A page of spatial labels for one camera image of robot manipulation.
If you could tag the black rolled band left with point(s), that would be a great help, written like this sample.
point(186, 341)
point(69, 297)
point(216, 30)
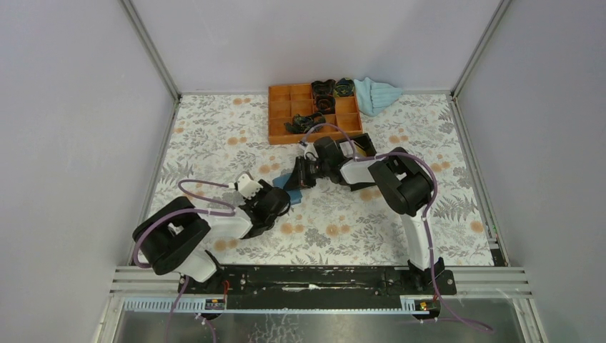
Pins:
point(323, 88)

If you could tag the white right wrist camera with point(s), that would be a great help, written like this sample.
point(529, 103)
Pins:
point(310, 152)

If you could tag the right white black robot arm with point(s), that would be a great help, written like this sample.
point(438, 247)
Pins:
point(405, 186)

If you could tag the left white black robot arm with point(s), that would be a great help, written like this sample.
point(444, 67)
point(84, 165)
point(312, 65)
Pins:
point(168, 241)

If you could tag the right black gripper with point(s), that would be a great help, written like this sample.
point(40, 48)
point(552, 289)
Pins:
point(300, 179)

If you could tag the black card box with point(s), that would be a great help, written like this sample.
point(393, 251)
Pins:
point(363, 145)

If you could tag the black rolled band centre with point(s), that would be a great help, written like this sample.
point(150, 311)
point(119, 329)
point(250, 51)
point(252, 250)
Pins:
point(325, 104)

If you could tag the black rolled band top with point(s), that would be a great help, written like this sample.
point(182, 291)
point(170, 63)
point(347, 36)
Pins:
point(345, 87)

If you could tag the light blue folded cloth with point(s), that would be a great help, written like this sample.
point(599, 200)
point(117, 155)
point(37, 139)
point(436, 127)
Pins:
point(374, 97)

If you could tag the black tangled band pile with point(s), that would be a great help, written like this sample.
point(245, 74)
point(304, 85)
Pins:
point(304, 124)

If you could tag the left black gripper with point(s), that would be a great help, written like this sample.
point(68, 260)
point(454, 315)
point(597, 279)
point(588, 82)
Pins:
point(250, 203)

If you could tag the black rolled band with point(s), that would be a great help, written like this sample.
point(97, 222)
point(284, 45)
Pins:
point(345, 87)
point(323, 88)
point(325, 104)

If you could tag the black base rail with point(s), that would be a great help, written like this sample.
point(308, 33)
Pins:
point(301, 287)

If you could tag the orange compartment tray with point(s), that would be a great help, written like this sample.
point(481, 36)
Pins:
point(295, 108)

